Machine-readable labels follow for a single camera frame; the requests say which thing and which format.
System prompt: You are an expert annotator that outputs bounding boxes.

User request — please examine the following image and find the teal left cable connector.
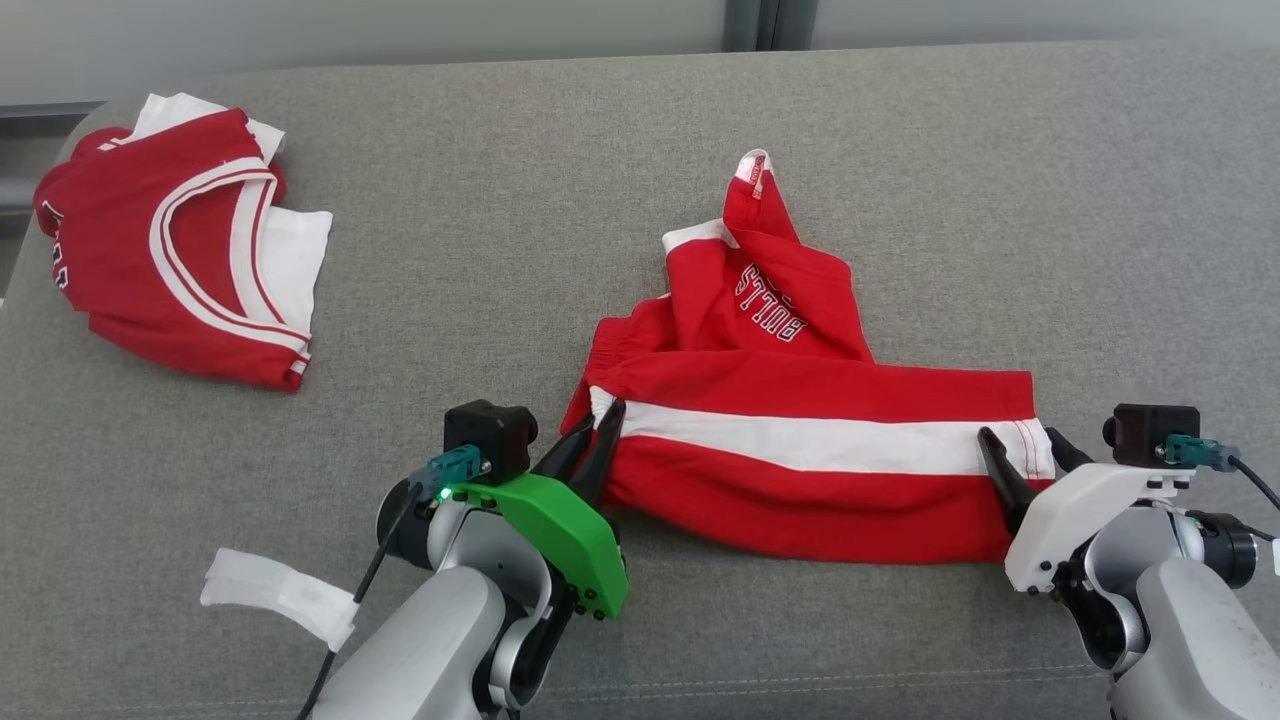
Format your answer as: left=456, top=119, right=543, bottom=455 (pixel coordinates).
left=418, top=446, right=493, bottom=503

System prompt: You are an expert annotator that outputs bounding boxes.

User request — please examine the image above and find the dark grey partition rail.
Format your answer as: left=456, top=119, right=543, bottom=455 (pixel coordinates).
left=0, top=100, right=107, bottom=127

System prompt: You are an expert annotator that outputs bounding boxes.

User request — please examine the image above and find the red shorts white stripe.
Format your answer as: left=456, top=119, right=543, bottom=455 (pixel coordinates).
left=560, top=149, right=1057, bottom=567

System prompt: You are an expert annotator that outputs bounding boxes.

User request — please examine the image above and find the teal right cable connector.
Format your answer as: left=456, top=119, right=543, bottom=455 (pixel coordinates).
left=1160, top=434, right=1242, bottom=473

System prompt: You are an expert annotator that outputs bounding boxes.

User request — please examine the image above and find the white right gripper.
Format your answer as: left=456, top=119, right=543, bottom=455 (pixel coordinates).
left=977, top=426, right=1197, bottom=597

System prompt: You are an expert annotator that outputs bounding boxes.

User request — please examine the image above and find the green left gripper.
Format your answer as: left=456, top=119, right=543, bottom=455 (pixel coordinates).
left=445, top=398, right=632, bottom=622

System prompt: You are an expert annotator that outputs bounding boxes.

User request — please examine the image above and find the teal cable connector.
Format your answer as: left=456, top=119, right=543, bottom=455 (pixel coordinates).
left=1160, top=434, right=1242, bottom=473
left=418, top=446, right=493, bottom=503

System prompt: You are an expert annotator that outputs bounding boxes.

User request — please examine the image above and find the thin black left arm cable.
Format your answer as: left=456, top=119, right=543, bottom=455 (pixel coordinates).
left=294, top=488, right=425, bottom=720

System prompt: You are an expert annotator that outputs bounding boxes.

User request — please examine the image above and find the white tape label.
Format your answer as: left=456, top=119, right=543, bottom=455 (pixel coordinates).
left=199, top=547, right=359, bottom=654

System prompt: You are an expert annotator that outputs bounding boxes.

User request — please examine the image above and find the red jersey white trim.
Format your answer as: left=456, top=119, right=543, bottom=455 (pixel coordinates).
left=34, top=93, right=335, bottom=393

